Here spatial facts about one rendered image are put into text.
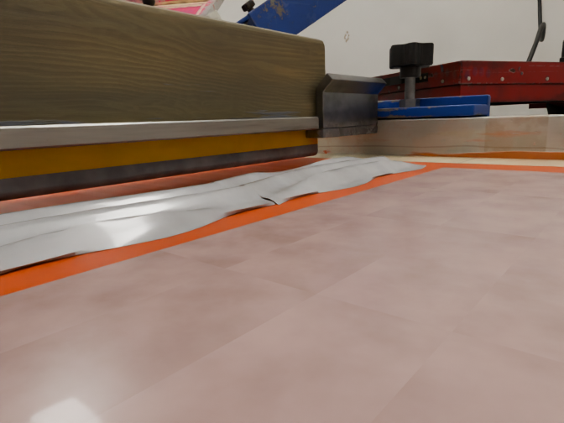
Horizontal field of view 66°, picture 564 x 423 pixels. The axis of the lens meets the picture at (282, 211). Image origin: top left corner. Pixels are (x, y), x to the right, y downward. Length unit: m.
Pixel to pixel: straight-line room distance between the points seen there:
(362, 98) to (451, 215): 0.26
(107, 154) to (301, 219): 0.13
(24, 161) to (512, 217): 0.22
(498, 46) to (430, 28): 0.33
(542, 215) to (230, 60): 0.21
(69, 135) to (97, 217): 0.07
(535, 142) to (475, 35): 1.87
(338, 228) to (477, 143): 0.28
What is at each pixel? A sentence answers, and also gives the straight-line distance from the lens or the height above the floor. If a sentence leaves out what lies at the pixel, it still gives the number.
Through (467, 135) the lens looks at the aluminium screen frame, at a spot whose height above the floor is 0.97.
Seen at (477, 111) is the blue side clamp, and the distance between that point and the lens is 0.43.
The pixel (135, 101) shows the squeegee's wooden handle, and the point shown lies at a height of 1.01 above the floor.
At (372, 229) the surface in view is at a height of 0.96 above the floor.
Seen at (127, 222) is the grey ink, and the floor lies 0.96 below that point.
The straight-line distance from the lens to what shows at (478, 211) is 0.19.
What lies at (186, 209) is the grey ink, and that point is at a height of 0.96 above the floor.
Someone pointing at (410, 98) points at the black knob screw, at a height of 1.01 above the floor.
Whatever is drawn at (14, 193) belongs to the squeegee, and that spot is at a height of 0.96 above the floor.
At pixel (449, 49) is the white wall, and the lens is 2.30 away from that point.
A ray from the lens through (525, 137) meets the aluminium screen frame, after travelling 0.41.
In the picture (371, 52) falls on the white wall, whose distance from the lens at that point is 2.47.
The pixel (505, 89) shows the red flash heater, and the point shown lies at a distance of 1.15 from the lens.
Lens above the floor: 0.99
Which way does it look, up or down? 12 degrees down
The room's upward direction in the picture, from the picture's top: 2 degrees counter-clockwise
